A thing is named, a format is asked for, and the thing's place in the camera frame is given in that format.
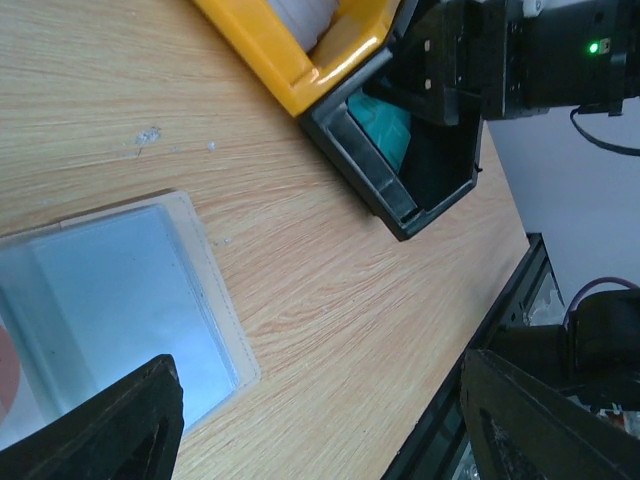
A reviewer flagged pink patterned white card stack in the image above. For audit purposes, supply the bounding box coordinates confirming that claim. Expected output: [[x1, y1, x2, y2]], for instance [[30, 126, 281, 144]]
[[268, 0, 340, 52]]

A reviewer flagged yellow middle bin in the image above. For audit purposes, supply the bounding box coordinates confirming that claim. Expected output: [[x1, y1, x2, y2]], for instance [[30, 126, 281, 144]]
[[195, 0, 401, 117]]

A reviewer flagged red circle white card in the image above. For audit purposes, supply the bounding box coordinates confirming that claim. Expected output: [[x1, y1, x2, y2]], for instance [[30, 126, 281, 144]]
[[0, 326, 21, 422]]

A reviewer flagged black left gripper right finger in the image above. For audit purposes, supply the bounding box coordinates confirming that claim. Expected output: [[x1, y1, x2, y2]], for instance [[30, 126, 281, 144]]
[[461, 350, 639, 479]]

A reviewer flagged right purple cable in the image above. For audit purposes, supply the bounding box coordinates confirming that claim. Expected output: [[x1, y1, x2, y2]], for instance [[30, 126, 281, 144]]
[[562, 278, 640, 331]]

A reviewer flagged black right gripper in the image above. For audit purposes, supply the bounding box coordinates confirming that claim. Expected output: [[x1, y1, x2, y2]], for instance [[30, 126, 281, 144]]
[[365, 1, 639, 126]]

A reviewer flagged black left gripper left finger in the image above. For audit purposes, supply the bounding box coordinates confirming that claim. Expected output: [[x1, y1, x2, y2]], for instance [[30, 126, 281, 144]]
[[1, 354, 184, 479]]

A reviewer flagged teal card stack in bin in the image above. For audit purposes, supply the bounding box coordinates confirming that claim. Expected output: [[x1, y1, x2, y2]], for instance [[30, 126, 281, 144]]
[[347, 91, 411, 172]]

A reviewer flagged black bin with teal cards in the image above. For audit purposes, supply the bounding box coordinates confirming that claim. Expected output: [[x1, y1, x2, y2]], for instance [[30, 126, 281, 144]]
[[298, 48, 482, 241]]

